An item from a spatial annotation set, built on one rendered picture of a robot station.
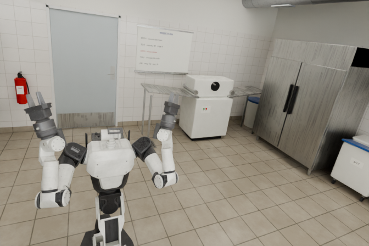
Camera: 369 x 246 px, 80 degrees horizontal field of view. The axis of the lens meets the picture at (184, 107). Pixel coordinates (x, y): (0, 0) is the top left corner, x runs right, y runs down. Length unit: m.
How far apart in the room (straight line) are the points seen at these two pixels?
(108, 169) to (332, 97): 3.19
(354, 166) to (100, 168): 3.48
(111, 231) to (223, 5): 4.40
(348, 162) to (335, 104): 0.88
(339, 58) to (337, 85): 0.39
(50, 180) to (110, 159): 0.32
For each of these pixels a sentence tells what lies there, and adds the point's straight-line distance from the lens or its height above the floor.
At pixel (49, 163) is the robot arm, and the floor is 1.29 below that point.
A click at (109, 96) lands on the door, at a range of 4.46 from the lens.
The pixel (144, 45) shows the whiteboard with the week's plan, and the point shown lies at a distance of 4.34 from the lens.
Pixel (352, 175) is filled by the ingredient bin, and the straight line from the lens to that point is 4.10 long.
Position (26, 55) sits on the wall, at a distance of 4.31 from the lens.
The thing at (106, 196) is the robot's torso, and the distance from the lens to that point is 1.58.
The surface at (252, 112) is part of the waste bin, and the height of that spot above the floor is 0.40.
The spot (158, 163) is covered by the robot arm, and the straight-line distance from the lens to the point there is 1.41.
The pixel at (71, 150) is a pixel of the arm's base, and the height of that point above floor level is 1.24.
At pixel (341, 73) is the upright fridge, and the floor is 1.68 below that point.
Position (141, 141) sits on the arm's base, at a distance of 1.47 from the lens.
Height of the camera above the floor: 1.94
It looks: 19 degrees down
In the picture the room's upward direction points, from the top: 8 degrees clockwise
